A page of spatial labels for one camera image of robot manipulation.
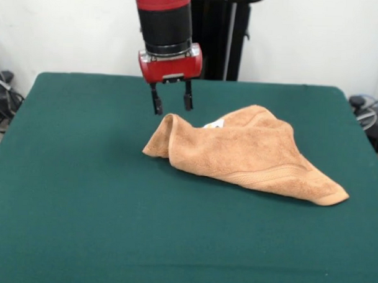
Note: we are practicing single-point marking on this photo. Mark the dark green table cloth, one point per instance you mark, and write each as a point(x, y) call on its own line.
point(81, 206)

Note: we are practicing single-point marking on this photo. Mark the tan terry towel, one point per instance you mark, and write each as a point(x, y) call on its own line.
point(238, 152)

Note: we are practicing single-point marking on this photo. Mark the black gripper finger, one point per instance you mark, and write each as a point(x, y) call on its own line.
point(188, 96)
point(156, 100)

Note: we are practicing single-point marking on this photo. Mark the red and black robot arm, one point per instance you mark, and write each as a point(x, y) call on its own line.
point(163, 22)

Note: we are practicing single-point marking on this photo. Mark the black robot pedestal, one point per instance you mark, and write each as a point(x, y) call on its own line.
point(220, 37)

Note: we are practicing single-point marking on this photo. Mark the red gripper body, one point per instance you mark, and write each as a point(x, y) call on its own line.
point(170, 67)

